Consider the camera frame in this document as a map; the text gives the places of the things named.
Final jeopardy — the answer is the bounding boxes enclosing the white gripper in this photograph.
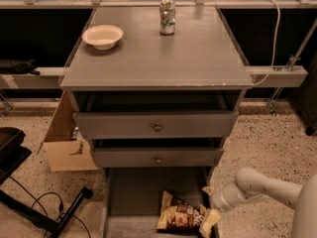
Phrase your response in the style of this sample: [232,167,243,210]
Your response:
[199,181,238,238]

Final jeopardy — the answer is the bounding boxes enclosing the brown yellow chip bag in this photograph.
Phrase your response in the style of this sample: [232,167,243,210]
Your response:
[157,191,204,231]

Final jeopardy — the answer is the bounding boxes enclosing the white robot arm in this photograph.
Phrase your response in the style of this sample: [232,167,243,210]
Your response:
[202,168,317,238]

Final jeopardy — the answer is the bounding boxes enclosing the grey open bottom drawer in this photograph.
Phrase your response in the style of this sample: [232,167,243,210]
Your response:
[101,167,209,238]

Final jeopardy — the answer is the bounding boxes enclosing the grey middle drawer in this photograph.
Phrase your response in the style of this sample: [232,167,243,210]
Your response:
[92,148,223,168]

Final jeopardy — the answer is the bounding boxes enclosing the grey drawer cabinet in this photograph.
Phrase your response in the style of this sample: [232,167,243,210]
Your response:
[58,5,255,177]

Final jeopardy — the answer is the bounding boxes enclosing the grey top drawer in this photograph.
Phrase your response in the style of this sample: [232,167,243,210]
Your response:
[73,111,238,139]

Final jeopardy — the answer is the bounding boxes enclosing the brown cardboard box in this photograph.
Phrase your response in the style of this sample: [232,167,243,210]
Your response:
[42,92,97,172]

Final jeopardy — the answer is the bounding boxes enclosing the black stand base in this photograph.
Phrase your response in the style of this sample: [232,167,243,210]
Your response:
[0,126,94,238]

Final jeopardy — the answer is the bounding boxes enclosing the black floor cable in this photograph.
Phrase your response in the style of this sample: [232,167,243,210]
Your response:
[8,175,92,238]

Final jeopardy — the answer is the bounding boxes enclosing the grey metal rail frame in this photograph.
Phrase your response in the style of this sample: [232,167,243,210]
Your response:
[0,0,317,117]

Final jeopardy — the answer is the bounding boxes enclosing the white hanging cable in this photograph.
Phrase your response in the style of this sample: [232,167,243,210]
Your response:
[252,0,281,87]

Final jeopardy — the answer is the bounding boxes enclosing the black object on rail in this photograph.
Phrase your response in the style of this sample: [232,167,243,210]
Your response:
[0,59,41,75]

